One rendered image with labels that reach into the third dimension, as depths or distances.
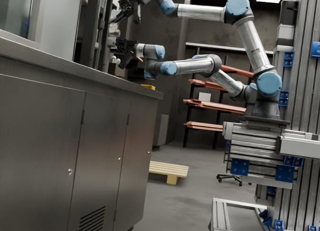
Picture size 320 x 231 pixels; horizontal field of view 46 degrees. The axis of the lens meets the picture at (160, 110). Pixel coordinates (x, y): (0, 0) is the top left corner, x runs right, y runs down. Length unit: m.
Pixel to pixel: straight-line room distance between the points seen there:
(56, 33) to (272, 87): 1.07
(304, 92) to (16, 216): 1.63
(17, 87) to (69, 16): 0.89
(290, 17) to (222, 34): 9.52
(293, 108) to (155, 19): 7.98
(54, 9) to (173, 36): 7.96
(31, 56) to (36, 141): 0.27
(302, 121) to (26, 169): 1.55
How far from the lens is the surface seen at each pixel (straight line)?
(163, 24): 9.92
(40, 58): 1.12
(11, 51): 1.01
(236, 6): 1.98
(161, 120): 7.57
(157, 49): 2.12
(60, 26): 1.93
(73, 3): 1.93
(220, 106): 9.58
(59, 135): 1.31
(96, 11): 1.78
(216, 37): 11.84
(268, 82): 1.89
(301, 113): 2.25
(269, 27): 12.02
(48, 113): 1.23
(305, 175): 2.27
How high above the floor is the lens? 0.77
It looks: level
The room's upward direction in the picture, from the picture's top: 8 degrees clockwise
